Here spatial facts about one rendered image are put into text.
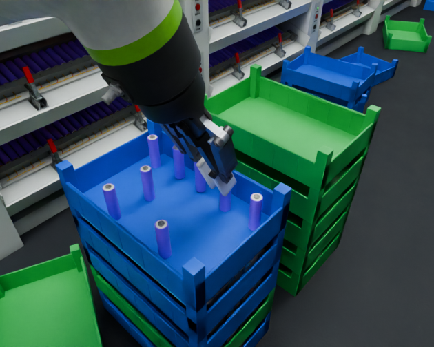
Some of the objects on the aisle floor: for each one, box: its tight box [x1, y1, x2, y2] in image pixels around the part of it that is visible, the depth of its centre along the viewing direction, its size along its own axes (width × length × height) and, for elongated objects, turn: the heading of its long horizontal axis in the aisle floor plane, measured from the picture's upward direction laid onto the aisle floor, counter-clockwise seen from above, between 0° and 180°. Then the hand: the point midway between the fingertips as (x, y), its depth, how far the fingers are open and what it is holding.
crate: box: [0, 244, 104, 347], centre depth 77 cm, size 30×20×8 cm
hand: (216, 173), depth 55 cm, fingers closed, pressing on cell
